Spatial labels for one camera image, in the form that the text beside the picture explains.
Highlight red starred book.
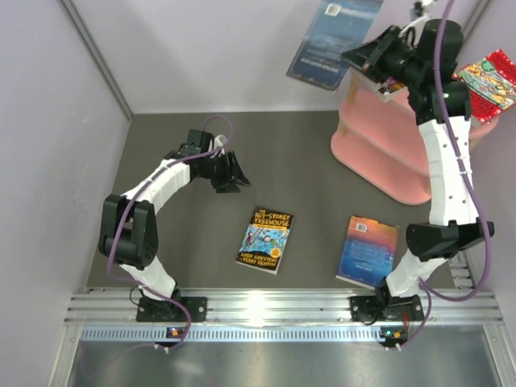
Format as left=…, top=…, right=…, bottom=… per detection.
left=453, top=49, right=515, bottom=127

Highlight pink three-tier shelf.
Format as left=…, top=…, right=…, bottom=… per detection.
left=330, top=68, right=500, bottom=206

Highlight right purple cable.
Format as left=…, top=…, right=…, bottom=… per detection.
left=386, top=0, right=495, bottom=352

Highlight black yellow book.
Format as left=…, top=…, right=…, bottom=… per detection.
left=235, top=206, right=294, bottom=275

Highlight perforated cable duct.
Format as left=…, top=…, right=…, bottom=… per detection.
left=81, top=326, right=406, bottom=343

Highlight dark brown paperback book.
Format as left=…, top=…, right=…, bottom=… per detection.
left=377, top=80, right=406, bottom=102

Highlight purple cable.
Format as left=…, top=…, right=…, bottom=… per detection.
left=105, top=115, right=235, bottom=351
left=386, top=0, right=495, bottom=352

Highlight blue orange paperback book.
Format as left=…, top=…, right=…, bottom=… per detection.
left=335, top=215, right=399, bottom=289

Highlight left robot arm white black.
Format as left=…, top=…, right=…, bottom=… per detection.
left=98, top=129, right=250, bottom=323

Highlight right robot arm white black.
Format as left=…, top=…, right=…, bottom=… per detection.
left=341, top=19, right=495, bottom=320

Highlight purple 117-storey treehouse book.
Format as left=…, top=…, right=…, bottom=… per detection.
left=386, top=79, right=405, bottom=94

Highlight aluminium mounting rail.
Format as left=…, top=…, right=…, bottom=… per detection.
left=64, top=288, right=504, bottom=328

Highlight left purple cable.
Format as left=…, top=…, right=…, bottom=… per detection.
left=105, top=115, right=235, bottom=351

